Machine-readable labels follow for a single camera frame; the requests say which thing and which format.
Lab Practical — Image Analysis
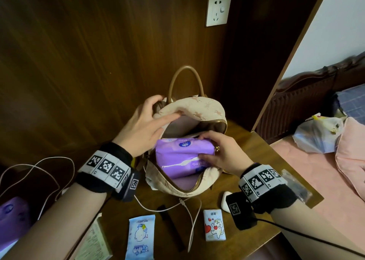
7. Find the person's left hand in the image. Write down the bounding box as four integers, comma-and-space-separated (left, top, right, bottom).
113, 95, 182, 158

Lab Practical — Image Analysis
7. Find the person's right hand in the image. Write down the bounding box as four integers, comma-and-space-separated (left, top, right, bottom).
197, 130, 254, 178

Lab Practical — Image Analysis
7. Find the lavender pad packet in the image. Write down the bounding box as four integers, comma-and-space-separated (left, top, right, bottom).
0, 196, 31, 249
155, 138, 216, 180

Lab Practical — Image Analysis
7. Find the white earbud case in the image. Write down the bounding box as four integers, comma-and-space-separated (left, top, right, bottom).
221, 191, 233, 214

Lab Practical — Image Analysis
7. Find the cream patterned backpack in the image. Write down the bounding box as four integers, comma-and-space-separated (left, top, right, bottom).
136, 65, 229, 198

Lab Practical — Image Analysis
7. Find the cat print tissue pack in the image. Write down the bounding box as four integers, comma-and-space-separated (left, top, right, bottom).
203, 209, 227, 242

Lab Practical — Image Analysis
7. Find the clear plastic bag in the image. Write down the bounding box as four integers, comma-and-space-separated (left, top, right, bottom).
281, 169, 313, 203

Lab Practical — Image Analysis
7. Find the long white charging cable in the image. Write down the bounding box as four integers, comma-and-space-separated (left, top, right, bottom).
0, 156, 186, 220

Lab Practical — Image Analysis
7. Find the black stick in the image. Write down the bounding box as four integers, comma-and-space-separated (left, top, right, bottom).
157, 205, 186, 252

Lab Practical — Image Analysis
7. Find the short white charging cable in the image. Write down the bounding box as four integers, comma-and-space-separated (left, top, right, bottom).
180, 197, 202, 253

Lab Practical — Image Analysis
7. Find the blue white wet wipe pack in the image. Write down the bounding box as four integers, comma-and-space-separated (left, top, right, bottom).
125, 214, 156, 260

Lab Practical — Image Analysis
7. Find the pale green paper box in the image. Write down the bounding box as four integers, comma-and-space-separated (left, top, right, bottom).
75, 212, 113, 260

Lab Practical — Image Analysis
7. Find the person's right forearm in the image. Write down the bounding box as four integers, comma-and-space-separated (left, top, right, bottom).
269, 207, 365, 260

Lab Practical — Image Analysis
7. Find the person's left forearm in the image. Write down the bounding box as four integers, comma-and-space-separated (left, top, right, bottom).
5, 182, 108, 260

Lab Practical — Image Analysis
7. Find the right black marker wristband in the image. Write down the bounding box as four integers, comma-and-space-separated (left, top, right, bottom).
238, 163, 298, 214

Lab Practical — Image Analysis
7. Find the black marker wristband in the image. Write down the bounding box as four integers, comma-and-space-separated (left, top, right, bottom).
238, 163, 298, 214
75, 141, 140, 195

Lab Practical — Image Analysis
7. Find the left black marker wristband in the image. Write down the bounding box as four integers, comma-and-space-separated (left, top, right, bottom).
75, 141, 140, 195

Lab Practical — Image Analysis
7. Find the translucent plastic shopping bag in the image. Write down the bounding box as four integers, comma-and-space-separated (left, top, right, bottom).
292, 113, 347, 154

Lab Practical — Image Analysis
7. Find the dark carved bed headboard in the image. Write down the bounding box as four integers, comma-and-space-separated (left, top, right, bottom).
255, 51, 365, 145

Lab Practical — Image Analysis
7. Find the pink bed sheet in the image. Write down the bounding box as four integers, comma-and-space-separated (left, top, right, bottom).
270, 134, 365, 252

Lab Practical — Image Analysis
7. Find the dark wooden shelf cabinet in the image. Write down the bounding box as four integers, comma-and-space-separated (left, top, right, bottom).
222, 0, 333, 133

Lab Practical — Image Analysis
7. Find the pink quilt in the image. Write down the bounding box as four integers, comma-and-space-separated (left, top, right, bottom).
335, 116, 365, 202

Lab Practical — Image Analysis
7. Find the blue checkered pillow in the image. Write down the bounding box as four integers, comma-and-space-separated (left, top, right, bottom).
336, 83, 365, 125

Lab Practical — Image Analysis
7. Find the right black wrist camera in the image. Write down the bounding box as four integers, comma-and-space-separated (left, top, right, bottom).
225, 191, 258, 231

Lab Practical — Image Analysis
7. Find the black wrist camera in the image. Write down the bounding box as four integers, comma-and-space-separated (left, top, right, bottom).
225, 191, 258, 231
113, 170, 141, 203

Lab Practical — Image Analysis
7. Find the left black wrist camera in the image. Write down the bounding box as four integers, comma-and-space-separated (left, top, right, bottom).
113, 170, 141, 203

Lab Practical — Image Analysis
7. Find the right black camera cable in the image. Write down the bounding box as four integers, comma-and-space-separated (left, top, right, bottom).
255, 218, 365, 257

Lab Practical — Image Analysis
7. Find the black camera cable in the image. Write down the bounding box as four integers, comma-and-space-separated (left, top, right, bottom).
255, 218, 365, 257
66, 197, 112, 260

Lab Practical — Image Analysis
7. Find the left black camera cable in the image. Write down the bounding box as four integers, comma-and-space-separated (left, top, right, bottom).
66, 197, 112, 260

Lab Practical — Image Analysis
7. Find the white wall socket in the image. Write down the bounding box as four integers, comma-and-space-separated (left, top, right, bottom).
206, 0, 233, 27

